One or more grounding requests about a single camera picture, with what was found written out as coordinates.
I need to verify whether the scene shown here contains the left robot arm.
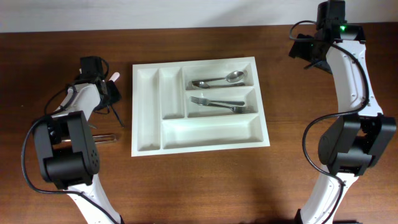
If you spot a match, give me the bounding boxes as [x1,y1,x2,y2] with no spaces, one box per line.
[25,56,124,223]

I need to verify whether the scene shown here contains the large spoon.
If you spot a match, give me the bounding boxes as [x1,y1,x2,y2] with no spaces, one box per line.
[192,70,246,83]
[192,82,245,89]

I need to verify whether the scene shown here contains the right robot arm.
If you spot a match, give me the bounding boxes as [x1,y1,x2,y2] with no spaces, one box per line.
[289,1,397,224]

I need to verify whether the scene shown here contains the fork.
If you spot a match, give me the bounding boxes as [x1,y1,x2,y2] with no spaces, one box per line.
[190,96,245,106]
[206,103,254,114]

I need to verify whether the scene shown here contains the metal tongs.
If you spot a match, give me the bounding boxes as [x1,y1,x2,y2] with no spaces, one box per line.
[93,134,118,144]

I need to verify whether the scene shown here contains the pink plastic knife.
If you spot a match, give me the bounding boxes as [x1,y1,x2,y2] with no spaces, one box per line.
[109,72,120,82]

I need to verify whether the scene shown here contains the white plastic cutlery tray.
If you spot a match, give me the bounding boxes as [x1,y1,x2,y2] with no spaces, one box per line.
[131,57,270,157]

